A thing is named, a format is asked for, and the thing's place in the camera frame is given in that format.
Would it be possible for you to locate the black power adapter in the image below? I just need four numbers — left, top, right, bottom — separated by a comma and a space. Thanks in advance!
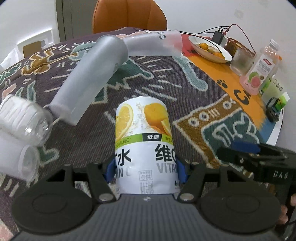
211, 31, 224, 45

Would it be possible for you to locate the frosted cup with sticker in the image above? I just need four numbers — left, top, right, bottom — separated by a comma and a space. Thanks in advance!
123, 30, 183, 57

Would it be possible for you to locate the tall frosted grey cup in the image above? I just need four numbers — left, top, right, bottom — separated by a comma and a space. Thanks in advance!
49, 35, 128, 126

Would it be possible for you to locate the person's right hand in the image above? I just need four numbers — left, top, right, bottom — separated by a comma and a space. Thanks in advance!
277, 194, 296, 225

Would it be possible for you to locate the grey door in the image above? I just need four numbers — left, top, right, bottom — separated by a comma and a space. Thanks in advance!
55, 0, 97, 42

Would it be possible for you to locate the white fruit bowl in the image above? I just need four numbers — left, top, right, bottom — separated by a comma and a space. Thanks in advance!
188, 36, 233, 63

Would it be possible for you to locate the lemon label plastic cup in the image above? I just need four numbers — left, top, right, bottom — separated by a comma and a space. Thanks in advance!
115, 97, 180, 194

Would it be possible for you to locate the orange chair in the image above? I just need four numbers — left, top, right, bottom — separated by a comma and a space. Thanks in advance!
92, 0, 167, 34

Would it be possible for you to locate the green white drink bottle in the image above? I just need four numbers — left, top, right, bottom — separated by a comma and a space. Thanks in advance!
260, 75, 285, 105

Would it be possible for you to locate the frosted white plastic cup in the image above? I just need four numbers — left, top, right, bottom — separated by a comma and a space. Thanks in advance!
1, 137, 39, 182

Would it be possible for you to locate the pink guava drink bottle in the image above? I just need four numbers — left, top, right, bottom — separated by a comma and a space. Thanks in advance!
239, 39, 280, 95

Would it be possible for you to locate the clear ribbed plastic cup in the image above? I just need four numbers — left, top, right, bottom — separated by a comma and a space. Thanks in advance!
1, 94, 53, 147

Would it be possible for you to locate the clear drinking glass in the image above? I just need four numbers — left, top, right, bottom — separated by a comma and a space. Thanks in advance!
230, 48, 253, 76

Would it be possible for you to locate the white frame with cardboard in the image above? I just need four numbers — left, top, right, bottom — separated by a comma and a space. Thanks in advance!
17, 29, 54, 58

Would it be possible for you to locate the brown woven basket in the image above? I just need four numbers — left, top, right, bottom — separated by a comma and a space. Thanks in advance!
225, 38, 255, 57

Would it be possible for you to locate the patterned woven table cloth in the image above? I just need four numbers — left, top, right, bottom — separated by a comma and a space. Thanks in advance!
1, 44, 278, 240

